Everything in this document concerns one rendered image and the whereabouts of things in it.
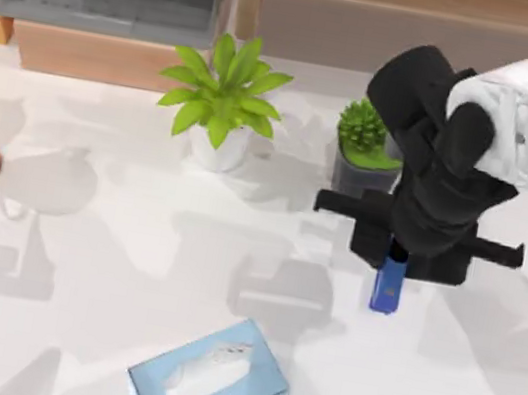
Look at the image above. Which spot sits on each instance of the small plant in grey pot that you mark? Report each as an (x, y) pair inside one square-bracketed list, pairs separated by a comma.
[(366, 144)]

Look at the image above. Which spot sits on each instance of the wooden cupboard drawer front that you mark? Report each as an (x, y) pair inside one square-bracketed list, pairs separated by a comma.
[(352, 35)]

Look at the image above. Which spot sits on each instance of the blue stapler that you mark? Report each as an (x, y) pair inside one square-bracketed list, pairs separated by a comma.
[(387, 286)]

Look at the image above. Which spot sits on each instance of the leafy plant in white pot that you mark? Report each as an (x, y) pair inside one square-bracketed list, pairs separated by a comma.
[(219, 99)]

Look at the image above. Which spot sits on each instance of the pale wooden drawer front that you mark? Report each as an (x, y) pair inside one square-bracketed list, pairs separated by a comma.
[(110, 57)]

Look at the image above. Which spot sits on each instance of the light blue tissue box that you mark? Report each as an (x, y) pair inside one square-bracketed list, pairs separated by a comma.
[(208, 381)]

